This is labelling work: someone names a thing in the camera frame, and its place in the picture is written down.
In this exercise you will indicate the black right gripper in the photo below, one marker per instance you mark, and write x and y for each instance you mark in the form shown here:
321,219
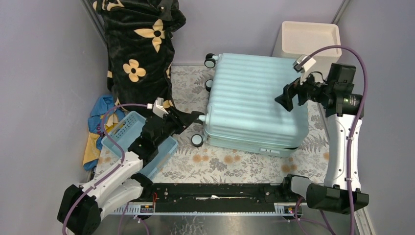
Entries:
290,90

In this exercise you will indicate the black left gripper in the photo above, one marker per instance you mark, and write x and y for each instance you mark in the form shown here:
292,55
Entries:
176,119

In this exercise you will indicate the light blue ribbed suitcase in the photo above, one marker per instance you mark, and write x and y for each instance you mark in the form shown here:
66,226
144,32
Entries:
241,111

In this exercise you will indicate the black floral plush blanket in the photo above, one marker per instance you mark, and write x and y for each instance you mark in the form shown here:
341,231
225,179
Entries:
138,36

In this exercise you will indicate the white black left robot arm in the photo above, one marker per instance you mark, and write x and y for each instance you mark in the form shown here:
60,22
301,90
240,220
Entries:
84,207

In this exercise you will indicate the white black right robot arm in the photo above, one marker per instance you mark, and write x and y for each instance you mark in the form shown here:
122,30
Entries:
341,189

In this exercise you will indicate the floral patterned floor mat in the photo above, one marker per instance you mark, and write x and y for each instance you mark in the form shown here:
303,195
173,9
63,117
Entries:
213,165

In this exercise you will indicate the white three-drawer storage cabinet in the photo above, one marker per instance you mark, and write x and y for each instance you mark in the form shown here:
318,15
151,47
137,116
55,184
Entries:
297,38

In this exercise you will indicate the light blue perforated plastic basket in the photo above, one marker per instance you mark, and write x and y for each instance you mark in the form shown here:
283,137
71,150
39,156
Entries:
129,129

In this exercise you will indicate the blue yellow cloth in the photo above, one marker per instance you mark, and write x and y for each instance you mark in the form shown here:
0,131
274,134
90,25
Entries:
103,117

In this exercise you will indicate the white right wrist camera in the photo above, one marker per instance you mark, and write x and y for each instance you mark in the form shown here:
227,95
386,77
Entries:
304,65

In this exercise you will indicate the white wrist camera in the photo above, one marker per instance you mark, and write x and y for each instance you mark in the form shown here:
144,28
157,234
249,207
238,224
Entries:
304,65
157,108

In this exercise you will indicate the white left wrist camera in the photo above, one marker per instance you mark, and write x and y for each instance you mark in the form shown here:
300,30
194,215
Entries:
157,108

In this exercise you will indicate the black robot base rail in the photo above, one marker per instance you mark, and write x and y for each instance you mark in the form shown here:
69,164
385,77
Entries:
223,199

